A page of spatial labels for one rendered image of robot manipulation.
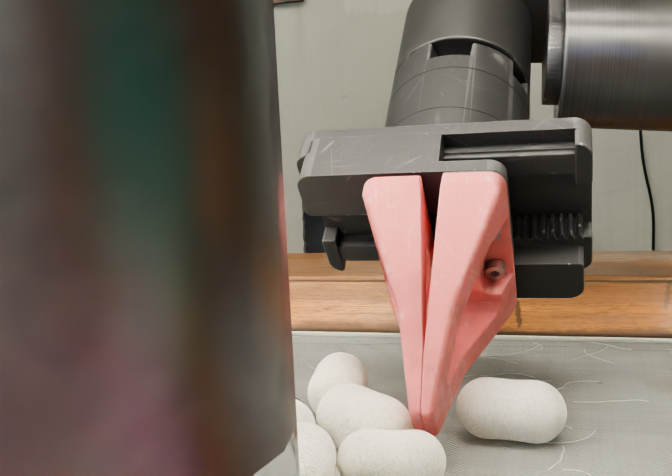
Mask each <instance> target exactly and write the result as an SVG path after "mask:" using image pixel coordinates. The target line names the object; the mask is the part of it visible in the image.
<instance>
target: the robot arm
mask: <svg viewBox="0 0 672 476"><path fill-rule="evenodd" d="M531 63H542V93H541V100H542V105H553V118H552V119H532V120H529V115H530V78H531ZM591 128H594V129H620V130H645V131H671V132H672V0H412V2H411V4H410V6H409V8H408V11H407V14H406V19H405V24H404V30H403V35H402V40H401V45H400V50H399V55H398V61H397V66H396V71H395V76H394V81H393V86H392V92H391V97H390V102H389V107H388V112H387V118H386V123H385V127H377V128H357V129H338V130H318V131H311V132H309V133H307V134H306V135H305V136H304V138H303V142H302V145H301V149H300V153H299V156H298V160H297V169H298V172H299V175H300V176H299V180H298V184H297V187H298V190H299V193H300V196H301V199H302V202H303V205H304V208H305V211H306V213H307V214H308V215H310V216H321V217H322V220H323V223H324V227H325V231H324V235H323V239H322V243H323V246H324V249H325V252H326V255H327V258H328V261H329V263H330V265H331V266H332V267H333V268H335V269H337V270H340V271H344V270H345V265H346V261H380V263H381V267H382V270H383V274H384V278H385V282H386V285H387V289H388V293H389V296H390V300H391V304H392V307H393V310H394V313H395V316H396V319H397V322H398V325H399V328H400V336H401V345H402V354H403V363H404V372H405V380H406V389H407V398H408V407H409V413H410V417H411V420H412V424H413V427H414V429H415V430H422V431H425V432H428V433H429V434H431V435H433V436H436V435H438V434H439V432H440V430H441V428H442V425H443V423H444V421H445V419H446V416H447V414H448V412H449V410H450V407H451V405H452V403H453V401H454V398H455V396H456V394H457V392H458V389H459V387H460V385H461V383H462V380H463V378H464V376H465V374H466V373H467V371H468V370H469V368H470V367H471V366H472V365H473V363H474V362H475V361H476V359H477V358H478V357H479V356H480V354H481V353H482V352H483V350H484V349H485V348H486V347H487V345H488V344H489V343H490V341H491V340H492V339H493V338H494V336H495V335H496V334H497V333H498V331H499V330H500V329H501V327H502V326H503V325H504V324H505V322H506V321H507V320H508V318H509V317H510V316H511V315H512V313H513V312H514V310H515V306H516V302H517V298H574V297H577V296H579V295H580V294H582V293H583V291H584V268H586V267H588V266H589V265H590V264H591V263H592V182H593V149H592V129H591Z"/></svg>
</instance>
